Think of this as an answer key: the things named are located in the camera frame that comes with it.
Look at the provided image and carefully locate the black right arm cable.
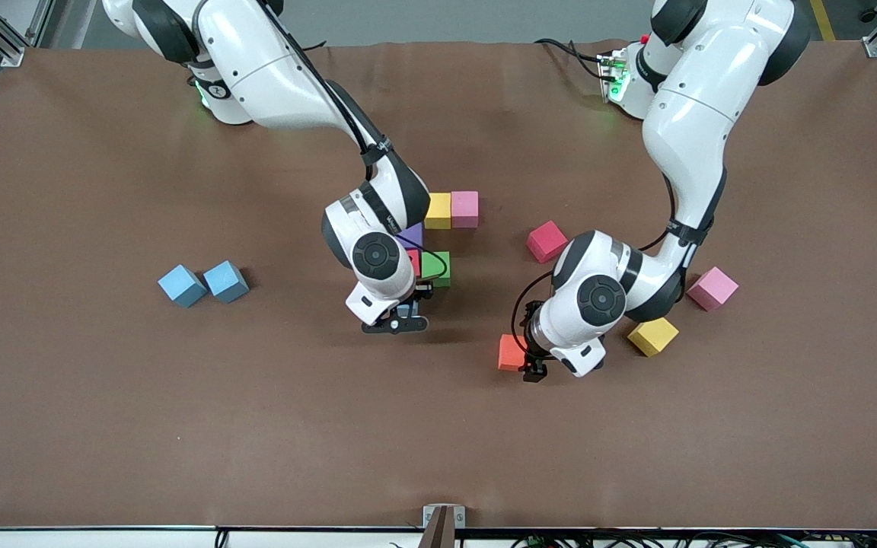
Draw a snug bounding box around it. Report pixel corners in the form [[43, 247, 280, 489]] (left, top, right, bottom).
[[256, 0, 451, 282]]

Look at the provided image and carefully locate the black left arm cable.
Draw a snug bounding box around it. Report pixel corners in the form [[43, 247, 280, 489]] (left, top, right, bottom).
[[512, 171, 713, 358]]

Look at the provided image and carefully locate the pink foam cube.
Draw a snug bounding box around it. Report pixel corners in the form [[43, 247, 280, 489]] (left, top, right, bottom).
[[451, 190, 480, 229], [686, 266, 740, 313]]

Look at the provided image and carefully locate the green foam cube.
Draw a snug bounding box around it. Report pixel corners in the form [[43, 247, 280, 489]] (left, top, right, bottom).
[[420, 250, 452, 288]]

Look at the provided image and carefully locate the arm base connector plate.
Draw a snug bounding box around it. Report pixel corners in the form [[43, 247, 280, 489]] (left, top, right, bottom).
[[597, 49, 633, 104]]

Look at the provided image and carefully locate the brown table mat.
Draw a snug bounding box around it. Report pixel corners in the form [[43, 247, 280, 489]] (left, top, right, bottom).
[[0, 40, 877, 531]]

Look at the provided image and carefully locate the grey metal table bracket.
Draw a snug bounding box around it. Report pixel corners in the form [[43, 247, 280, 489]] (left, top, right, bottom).
[[417, 504, 467, 548]]

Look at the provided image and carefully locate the yellow foam cube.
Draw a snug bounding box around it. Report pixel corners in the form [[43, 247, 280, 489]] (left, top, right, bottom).
[[425, 192, 453, 230], [627, 317, 680, 358]]

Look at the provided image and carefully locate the orange foam cube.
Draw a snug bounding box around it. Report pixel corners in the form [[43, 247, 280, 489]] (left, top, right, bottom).
[[498, 334, 531, 372]]

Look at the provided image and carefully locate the black arm base cable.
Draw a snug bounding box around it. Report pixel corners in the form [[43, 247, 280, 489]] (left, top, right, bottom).
[[534, 38, 614, 81]]

